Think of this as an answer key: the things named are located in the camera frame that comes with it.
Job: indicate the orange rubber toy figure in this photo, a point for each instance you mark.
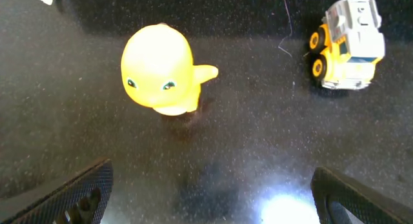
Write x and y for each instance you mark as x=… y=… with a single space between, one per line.
x=155 y=62

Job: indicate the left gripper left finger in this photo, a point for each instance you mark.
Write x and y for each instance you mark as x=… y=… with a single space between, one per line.
x=55 y=201

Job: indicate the grey and yellow toy truck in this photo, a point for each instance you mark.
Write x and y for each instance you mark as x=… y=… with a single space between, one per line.
x=351 y=43

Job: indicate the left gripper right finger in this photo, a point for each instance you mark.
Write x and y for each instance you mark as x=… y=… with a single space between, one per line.
x=358 y=201

